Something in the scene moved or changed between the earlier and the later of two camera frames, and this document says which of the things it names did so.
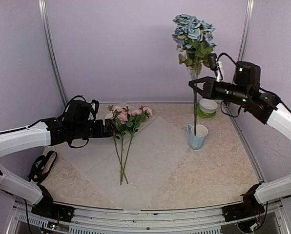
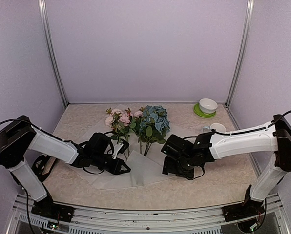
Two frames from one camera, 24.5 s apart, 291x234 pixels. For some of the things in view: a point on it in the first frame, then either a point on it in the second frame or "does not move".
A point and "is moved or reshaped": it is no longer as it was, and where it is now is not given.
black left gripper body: [81, 131] → [98, 161]
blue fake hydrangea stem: [193, 38] → [154, 126]
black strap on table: [35, 173] does not move
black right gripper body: [238, 93] → [182, 168]
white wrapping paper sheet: [131, 162] is moved or reshaped
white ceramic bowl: [207, 106] does not move
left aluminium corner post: [43, 20] does not move
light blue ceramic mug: [196, 142] → [218, 127]
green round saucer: [199, 113] does not move
